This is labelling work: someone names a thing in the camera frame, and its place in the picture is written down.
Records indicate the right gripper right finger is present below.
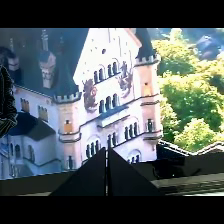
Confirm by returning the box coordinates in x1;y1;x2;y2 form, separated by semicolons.
107;147;165;197

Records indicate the black garment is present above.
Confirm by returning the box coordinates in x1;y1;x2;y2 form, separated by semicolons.
0;64;19;139

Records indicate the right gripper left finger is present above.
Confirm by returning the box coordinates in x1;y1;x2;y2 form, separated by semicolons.
49;147;108;197

